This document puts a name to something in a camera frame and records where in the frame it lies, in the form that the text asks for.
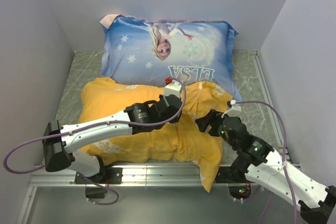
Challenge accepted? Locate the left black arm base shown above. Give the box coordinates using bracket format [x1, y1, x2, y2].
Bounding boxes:
[74, 167, 123, 206]

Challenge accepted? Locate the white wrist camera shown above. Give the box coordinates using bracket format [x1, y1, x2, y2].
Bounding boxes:
[163, 77, 182, 98]
[224, 100, 241, 116]

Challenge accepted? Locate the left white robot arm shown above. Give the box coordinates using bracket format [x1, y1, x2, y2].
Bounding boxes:
[43, 94, 185, 183]

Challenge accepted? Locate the blue Elsa pillow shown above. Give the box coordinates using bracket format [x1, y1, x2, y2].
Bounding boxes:
[101, 15, 242, 100]

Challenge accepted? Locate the aluminium front rail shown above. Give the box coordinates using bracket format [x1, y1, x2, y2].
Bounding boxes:
[28, 163, 201, 187]

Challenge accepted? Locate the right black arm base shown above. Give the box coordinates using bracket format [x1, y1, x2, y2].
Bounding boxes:
[215, 166, 251, 201]

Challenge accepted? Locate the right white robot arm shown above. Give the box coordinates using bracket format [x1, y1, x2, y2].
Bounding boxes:
[196, 110, 335, 223]

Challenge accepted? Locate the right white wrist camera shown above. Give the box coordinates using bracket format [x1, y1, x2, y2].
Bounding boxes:
[224, 100, 241, 116]

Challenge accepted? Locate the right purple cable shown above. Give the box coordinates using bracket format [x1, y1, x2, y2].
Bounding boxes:
[230, 100, 299, 224]

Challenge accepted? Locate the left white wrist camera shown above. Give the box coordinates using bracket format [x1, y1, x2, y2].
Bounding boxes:
[163, 77, 182, 98]

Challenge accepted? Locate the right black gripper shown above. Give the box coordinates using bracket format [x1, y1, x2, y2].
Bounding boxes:
[195, 109, 237, 150]

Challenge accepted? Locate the yellow Mickey Mouse pillowcase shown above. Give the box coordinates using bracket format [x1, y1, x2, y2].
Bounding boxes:
[78, 78, 233, 192]

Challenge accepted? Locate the pink cloth corner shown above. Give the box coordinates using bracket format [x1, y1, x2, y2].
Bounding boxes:
[100, 14, 120, 29]

